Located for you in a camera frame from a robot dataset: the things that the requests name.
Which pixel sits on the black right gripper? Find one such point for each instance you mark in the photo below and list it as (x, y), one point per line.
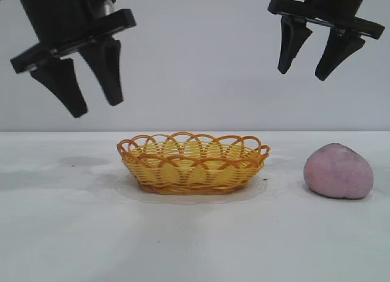
(332, 6)

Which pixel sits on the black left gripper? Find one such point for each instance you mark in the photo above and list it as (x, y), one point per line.
(61, 20)

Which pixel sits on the pink peach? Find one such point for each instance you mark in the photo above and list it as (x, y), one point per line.
(338, 172)

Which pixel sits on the yellow woven basket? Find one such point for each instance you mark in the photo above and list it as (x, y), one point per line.
(195, 175)

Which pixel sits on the clear plastic plate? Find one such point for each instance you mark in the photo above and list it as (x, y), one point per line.
(246, 196)

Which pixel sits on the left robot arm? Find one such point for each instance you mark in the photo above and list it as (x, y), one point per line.
(105, 5)

